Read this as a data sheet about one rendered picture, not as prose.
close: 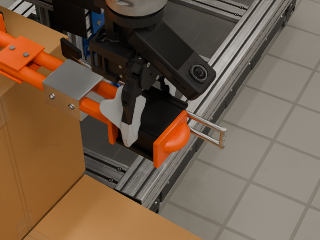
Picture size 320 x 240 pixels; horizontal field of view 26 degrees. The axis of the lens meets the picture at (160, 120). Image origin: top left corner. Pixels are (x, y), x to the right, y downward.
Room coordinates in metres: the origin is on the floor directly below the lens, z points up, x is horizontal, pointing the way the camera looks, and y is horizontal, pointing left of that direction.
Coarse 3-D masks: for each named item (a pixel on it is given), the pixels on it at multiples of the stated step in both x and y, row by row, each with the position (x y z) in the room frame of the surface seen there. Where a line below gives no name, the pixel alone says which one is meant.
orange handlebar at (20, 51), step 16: (0, 32) 0.84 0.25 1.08; (16, 48) 0.79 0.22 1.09; (32, 48) 0.79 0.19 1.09; (0, 64) 0.77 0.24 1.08; (16, 64) 0.76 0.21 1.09; (32, 64) 0.79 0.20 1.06; (48, 64) 0.77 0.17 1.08; (16, 80) 0.75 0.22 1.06; (32, 80) 0.73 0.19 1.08; (112, 96) 0.70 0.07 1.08; (96, 112) 0.67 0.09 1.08; (176, 144) 0.61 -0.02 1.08
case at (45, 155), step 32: (32, 32) 1.00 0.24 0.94; (0, 96) 0.83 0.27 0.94; (32, 96) 0.89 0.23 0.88; (0, 128) 0.82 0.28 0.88; (32, 128) 0.88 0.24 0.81; (64, 128) 0.95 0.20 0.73; (0, 160) 0.80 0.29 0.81; (32, 160) 0.87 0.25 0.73; (64, 160) 0.94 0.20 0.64; (0, 192) 0.79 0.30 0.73; (32, 192) 0.85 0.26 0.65; (0, 224) 0.77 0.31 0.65; (32, 224) 0.84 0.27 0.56
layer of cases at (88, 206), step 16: (80, 176) 0.98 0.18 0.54; (64, 192) 0.93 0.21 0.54; (80, 192) 0.93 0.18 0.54; (96, 192) 0.93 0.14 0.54; (112, 192) 0.93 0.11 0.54; (64, 208) 0.89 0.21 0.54; (80, 208) 0.89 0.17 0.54; (96, 208) 0.89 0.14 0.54; (112, 208) 0.89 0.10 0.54; (128, 208) 0.89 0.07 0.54; (144, 208) 0.89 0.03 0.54; (48, 224) 0.84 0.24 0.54; (64, 224) 0.84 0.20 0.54; (80, 224) 0.84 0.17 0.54; (96, 224) 0.84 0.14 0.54; (112, 224) 0.84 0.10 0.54; (128, 224) 0.84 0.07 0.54; (144, 224) 0.84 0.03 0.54; (160, 224) 0.84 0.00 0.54
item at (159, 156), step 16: (144, 96) 0.68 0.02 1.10; (144, 112) 0.65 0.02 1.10; (160, 112) 0.65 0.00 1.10; (176, 112) 0.65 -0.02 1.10; (112, 128) 0.64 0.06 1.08; (144, 128) 0.62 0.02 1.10; (160, 128) 0.62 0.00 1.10; (176, 128) 0.63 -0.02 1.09; (144, 144) 0.62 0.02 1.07; (160, 144) 0.60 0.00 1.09; (160, 160) 0.60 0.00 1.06
